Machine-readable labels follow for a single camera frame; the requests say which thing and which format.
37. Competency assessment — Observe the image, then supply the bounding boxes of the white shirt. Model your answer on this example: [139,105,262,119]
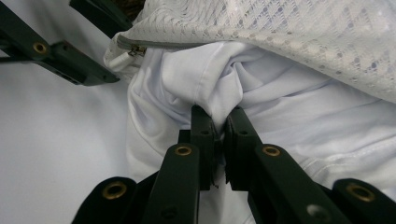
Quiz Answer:
[125,41,396,224]

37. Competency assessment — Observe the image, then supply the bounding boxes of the white mesh laundry bag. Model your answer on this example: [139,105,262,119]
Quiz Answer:
[103,0,396,105]

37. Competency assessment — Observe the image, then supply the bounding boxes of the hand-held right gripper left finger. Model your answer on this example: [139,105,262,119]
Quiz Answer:
[141,105,217,224]

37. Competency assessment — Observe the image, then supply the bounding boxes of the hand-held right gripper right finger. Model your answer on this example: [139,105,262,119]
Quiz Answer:
[223,105,353,224]

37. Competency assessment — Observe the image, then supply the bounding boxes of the white table board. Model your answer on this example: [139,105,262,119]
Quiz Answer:
[0,0,157,224]

